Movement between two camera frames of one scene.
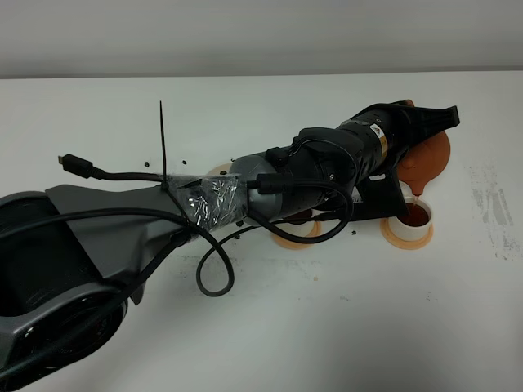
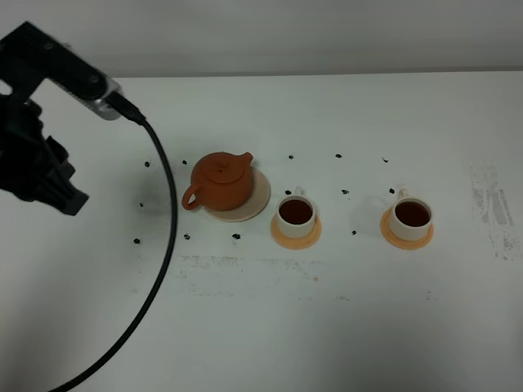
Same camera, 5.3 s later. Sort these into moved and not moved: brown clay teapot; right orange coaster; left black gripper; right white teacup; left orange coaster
Moved: brown clay teapot; left black gripper
Not moved: left orange coaster; right orange coaster; right white teacup
